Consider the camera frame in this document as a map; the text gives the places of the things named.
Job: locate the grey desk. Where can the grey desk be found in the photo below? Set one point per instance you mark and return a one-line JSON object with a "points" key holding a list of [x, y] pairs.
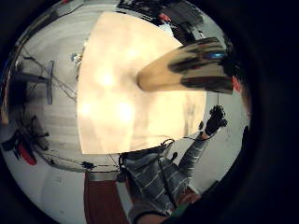
{"points": [[37, 79]]}

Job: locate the the person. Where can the the person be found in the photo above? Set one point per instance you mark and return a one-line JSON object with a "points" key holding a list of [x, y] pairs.
{"points": [[152, 180]]}

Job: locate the brown wooden cabinet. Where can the brown wooden cabinet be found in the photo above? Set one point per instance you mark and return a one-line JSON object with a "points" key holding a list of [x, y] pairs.
{"points": [[102, 199]]}

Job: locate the black equipment clutter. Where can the black equipment clutter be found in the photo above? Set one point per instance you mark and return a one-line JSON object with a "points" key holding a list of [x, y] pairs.
{"points": [[168, 15]]}

